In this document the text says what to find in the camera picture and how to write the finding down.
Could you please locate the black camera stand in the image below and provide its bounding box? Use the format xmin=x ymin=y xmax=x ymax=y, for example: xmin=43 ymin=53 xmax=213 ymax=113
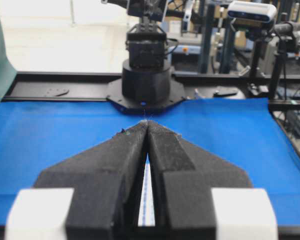
xmin=245 ymin=21 xmax=300 ymax=100

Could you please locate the white depth camera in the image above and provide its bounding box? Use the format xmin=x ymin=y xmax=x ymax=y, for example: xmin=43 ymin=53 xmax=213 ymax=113
xmin=227 ymin=0 xmax=277 ymax=28

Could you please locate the black aluminium table frame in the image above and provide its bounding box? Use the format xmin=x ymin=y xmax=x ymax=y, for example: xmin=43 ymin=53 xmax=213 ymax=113
xmin=3 ymin=72 xmax=300 ymax=113

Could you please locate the white blue-striped towel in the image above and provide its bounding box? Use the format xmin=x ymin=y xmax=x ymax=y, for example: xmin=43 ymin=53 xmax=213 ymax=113
xmin=138 ymin=156 xmax=156 ymax=227

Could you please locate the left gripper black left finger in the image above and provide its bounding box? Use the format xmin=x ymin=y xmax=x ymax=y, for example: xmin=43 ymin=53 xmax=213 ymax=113
xmin=5 ymin=120 xmax=149 ymax=240

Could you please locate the blue table cloth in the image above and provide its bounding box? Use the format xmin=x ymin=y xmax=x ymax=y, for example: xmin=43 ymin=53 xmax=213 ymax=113
xmin=0 ymin=98 xmax=300 ymax=226

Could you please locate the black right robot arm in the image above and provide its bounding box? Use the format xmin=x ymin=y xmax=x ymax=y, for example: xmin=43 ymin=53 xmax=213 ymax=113
xmin=102 ymin=0 xmax=186 ymax=114

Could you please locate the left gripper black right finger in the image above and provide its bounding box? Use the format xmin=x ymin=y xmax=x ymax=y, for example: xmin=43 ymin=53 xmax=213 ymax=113
xmin=146 ymin=120 xmax=279 ymax=240

